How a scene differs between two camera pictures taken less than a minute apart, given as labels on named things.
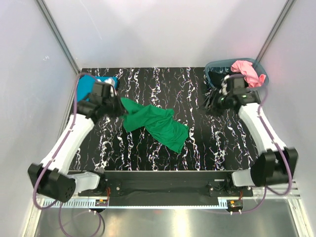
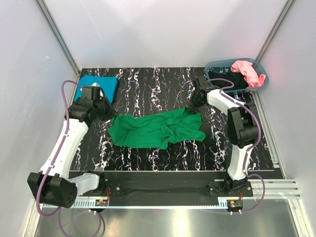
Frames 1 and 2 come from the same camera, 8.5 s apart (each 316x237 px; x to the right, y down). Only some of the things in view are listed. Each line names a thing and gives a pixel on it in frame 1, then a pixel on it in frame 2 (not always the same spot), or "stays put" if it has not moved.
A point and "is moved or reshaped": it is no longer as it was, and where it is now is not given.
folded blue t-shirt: [86, 85] stays put
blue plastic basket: [256, 74] stays put
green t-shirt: [159, 123] is moved or reshaped
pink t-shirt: [246, 67] stays put
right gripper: [212, 98] → [189, 105]
